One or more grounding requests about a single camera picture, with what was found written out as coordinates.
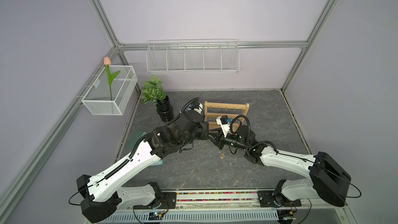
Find wooden jewelry display stand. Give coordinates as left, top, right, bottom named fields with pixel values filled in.
left=204, top=101, right=250, bottom=130

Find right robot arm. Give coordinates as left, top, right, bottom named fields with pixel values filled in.
left=206, top=115, right=352, bottom=208

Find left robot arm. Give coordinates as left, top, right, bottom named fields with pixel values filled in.
left=77, top=97, right=208, bottom=224

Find black plant pot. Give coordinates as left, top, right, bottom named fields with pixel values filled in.
left=155, top=95, right=174, bottom=122

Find green artificial potted plant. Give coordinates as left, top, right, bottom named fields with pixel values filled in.
left=141, top=75, right=166, bottom=105

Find teal dustpan brush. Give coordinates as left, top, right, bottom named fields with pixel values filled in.
left=123, top=130, right=163, bottom=167

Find pink artificial tulip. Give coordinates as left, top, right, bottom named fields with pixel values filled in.
left=104, top=57, right=120, bottom=101

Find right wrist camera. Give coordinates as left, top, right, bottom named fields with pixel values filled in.
left=216, top=115, right=232, bottom=137

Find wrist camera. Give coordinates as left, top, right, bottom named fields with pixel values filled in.
left=216, top=115, right=232, bottom=137
left=189, top=102, right=204, bottom=116

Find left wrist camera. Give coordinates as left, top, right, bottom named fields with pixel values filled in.
left=189, top=102, right=204, bottom=116

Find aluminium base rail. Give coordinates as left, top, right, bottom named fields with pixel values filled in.
left=87, top=188, right=349, bottom=212

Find white wire wall shelf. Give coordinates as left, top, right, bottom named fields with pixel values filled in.
left=146, top=39, right=240, bottom=74

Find white cable duct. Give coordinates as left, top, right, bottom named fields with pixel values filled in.
left=101, top=209, right=279, bottom=224

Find white mesh wall basket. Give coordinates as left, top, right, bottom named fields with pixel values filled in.
left=77, top=65, right=137, bottom=116

